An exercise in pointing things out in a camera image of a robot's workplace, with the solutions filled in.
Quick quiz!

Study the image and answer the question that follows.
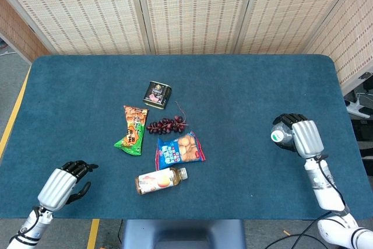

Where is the orange green snack bag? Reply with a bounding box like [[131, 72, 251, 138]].
[[113, 105, 150, 156]]

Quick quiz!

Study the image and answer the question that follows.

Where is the black luncheon meat tin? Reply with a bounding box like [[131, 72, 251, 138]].
[[142, 80, 173, 110]]

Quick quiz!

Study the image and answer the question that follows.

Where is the blue biscuit bag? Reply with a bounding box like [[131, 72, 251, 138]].
[[155, 131, 206, 171]]

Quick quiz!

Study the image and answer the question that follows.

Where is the white power strip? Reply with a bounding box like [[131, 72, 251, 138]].
[[344, 99, 371, 119]]

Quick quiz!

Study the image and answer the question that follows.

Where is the juice bottle with orange label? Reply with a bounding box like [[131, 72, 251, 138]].
[[135, 167, 188, 195]]

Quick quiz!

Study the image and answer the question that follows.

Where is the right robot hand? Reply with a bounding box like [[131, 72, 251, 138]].
[[272, 113, 325, 159]]

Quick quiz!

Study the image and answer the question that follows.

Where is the dark red grape bunch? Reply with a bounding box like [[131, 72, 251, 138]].
[[146, 101, 188, 135]]

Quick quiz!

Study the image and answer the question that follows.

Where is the black floor cable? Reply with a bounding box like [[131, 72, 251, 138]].
[[263, 216, 333, 249]]

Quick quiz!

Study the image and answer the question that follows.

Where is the blue table cloth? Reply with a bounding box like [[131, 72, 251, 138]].
[[0, 54, 373, 221]]

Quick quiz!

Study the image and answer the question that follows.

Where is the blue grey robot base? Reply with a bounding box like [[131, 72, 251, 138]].
[[121, 219, 247, 249]]

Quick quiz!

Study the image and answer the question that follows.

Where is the woven folding screen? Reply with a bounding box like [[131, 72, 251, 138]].
[[0, 0, 373, 96]]

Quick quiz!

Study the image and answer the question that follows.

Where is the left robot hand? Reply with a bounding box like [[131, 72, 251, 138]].
[[37, 160, 99, 212]]

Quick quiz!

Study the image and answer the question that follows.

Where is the transparent water bottle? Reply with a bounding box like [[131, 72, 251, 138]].
[[270, 122, 294, 144]]

